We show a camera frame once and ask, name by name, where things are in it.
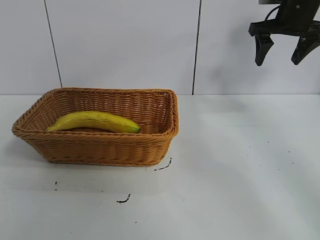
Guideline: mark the tan woven wicker basket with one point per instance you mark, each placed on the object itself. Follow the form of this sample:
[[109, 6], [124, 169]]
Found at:
[[100, 150]]

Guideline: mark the yellow banana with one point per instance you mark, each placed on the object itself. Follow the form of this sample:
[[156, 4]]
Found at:
[[100, 121]]

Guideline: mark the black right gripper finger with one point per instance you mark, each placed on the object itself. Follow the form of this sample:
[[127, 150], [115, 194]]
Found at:
[[303, 48], [262, 48]]

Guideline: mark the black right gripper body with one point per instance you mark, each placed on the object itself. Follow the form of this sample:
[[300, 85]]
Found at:
[[295, 17]]

